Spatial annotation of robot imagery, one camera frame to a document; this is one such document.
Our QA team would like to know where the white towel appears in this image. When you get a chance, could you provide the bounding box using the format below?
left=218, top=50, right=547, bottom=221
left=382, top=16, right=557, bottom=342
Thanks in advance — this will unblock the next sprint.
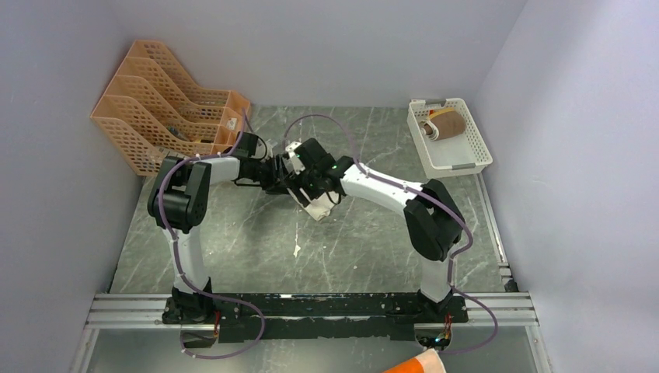
left=288, top=189, right=335, bottom=221

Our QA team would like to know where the yellow brown bear towel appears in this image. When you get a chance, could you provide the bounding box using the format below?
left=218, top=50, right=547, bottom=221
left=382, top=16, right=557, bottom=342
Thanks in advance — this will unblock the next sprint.
left=420, top=107, right=466, bottom=141

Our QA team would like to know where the aluminium frame rail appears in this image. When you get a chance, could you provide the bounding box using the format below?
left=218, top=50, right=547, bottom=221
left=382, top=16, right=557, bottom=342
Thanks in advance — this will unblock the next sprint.
left=85, top=292, right=539, bottom=329

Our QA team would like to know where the orange white striped object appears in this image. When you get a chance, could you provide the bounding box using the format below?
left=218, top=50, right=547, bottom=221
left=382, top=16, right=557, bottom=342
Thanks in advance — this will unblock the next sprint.
left=385, top=349, right=447, bottom=373

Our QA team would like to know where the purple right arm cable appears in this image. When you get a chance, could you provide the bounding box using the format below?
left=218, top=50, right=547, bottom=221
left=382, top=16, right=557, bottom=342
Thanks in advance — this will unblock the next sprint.
left=281, top=113, right=500, bottom=356

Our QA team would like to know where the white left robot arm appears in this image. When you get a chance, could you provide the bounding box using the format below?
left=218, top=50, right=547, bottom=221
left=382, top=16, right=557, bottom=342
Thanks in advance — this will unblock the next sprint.
left=147, top=133, right=288, bottom=325

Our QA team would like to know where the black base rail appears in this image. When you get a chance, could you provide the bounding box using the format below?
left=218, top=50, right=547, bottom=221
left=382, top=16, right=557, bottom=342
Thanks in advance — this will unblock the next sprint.
left=159, top=290, right=469, bottom=343

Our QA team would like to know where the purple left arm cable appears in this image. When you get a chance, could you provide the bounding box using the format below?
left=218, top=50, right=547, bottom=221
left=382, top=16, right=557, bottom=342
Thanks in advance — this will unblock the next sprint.
left=156, top=109, right=266, bottom=361

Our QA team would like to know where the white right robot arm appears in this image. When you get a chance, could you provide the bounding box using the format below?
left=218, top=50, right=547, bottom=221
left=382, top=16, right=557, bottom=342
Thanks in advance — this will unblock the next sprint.
left=283, top=138, right=464, bottom=322

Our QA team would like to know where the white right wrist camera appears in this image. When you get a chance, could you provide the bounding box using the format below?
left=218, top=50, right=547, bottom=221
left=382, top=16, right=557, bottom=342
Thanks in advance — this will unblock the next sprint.
left=285, top=141, right=305, bottom=174

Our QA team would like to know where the orange plastic file rack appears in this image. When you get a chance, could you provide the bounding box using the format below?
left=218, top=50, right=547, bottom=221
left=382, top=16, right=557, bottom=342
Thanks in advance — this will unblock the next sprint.
left=90, top=40, right=251, bottom=176

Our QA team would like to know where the white plastic basket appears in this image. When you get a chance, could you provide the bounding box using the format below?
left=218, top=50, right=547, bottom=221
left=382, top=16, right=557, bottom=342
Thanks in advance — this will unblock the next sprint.
left=407, top=98, right=493, bottom=178

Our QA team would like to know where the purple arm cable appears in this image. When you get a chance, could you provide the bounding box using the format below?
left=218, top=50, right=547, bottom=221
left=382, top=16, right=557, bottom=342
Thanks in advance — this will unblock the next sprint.
left=156, top=109, right=266, bottom=361
left=281, top=113, right=500, bottom=356

